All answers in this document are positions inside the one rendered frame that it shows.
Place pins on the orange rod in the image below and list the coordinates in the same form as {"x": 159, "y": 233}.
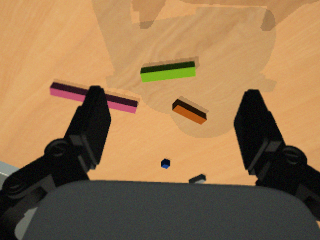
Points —
{"x": 189, "y": 111}

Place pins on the small blue block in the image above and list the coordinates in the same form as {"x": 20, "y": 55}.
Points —
{"x": 165, "y": 163}

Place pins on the lime green rod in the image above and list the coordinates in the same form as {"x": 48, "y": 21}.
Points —
{"x": 168, "y": 71}

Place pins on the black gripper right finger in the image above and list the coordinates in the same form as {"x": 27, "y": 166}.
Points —
{"x": 265, "y": 154}

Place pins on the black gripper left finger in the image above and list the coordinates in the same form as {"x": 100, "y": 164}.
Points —
{"x": 65, "y": 160}

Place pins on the pink rod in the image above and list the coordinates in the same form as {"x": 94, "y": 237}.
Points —
{"x": 78, "y": 94}

